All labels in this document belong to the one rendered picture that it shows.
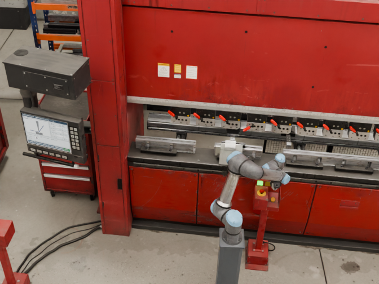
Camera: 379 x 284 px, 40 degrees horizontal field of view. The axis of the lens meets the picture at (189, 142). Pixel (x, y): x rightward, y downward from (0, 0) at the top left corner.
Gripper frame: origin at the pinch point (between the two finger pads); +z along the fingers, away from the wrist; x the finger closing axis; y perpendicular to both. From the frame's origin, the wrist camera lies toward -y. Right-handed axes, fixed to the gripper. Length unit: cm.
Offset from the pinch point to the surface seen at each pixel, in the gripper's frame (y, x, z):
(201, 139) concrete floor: 155, 70, 98
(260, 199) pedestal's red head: -6.2, 10.6, 5.6
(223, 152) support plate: 22, 43, -14
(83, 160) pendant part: -32, 139, -48
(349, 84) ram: 38, -44, -79
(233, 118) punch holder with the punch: 34, 37, -41
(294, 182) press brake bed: 18.7, -17.2, 9.9
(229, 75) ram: 38, 43, -79
